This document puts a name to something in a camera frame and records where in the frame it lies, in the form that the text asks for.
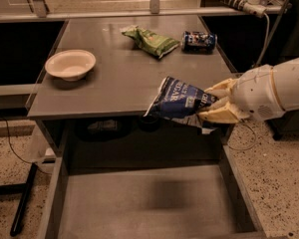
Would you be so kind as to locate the blue chip bag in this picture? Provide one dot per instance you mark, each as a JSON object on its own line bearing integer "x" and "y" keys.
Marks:
{"x": 180, "y": 102}

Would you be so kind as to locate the grey drawer cabinet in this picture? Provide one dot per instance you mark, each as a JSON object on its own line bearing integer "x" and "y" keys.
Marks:
{"x": 121, "y": 86}

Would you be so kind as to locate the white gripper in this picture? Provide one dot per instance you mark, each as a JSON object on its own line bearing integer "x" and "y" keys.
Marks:
{"x": 253, "y": 91}

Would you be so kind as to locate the white power strip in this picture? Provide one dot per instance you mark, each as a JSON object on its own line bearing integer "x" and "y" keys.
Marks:
{"x": 252, "y": 7}

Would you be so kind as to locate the green chip bag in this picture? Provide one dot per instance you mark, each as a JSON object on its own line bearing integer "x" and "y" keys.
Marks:
{"x": 149, "y": 41}

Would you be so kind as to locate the blue soda can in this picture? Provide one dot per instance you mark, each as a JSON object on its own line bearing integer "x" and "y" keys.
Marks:
{"x": 196, "y": 41}

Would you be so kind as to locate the white bowl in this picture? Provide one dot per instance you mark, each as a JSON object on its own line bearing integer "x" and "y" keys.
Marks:
{"x": 70, "y": 65}

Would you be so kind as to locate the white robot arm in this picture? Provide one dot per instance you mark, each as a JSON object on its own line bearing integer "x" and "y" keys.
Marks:
{"x": 286, "y": 82}

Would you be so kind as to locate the black floor stand leg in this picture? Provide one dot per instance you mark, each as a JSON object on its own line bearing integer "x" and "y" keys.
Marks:
{"x": 24, "y": 189}

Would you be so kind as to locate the open grey top drawer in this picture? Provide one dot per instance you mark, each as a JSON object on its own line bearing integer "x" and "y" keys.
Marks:
{"x": 111, "y": 191}

